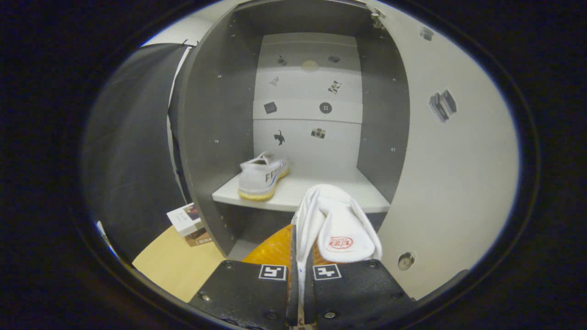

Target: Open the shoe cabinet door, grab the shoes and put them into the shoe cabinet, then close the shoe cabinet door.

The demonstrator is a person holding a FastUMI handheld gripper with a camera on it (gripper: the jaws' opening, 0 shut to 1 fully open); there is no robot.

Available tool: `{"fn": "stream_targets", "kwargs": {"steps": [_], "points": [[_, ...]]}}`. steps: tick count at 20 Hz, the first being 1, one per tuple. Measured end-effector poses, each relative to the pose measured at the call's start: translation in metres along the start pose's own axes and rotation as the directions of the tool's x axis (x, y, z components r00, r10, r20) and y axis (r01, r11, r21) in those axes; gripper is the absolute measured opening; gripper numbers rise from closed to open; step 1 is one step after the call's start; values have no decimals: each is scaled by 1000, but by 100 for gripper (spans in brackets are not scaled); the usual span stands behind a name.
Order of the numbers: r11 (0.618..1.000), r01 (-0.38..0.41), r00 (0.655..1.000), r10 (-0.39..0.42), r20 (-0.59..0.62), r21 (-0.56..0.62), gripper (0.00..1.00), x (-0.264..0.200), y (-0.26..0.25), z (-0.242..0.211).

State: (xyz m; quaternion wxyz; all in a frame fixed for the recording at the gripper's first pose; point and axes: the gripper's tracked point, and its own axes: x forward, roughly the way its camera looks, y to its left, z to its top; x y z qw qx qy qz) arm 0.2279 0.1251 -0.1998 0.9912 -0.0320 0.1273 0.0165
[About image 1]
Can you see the brown flat box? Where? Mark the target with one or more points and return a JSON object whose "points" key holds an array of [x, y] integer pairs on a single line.
{"points": [[201, 237]]}

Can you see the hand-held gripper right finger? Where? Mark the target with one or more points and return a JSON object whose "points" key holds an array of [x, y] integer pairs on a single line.
{"points": [[357, 288]]}

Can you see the white shoe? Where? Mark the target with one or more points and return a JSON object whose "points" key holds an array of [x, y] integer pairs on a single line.
{"points": [[259, 181], [339, 220]]}

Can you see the black backdrop cloth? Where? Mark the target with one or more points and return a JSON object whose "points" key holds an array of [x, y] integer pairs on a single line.
{"points": [[133, 151]]}

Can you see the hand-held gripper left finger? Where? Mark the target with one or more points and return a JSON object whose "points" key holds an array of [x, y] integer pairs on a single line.
{"points": [[247, 293]]}

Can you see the white flat box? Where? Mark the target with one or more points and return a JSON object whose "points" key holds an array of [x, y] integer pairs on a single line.
{"points": [[183, 219]]}

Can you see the light grey shoe cabinet door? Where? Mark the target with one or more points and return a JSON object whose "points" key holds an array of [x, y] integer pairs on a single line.
{"points": [[449, 183]]}

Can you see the grey shoe cabinet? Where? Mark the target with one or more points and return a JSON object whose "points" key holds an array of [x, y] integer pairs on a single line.
{"points": [[215, 114]]}

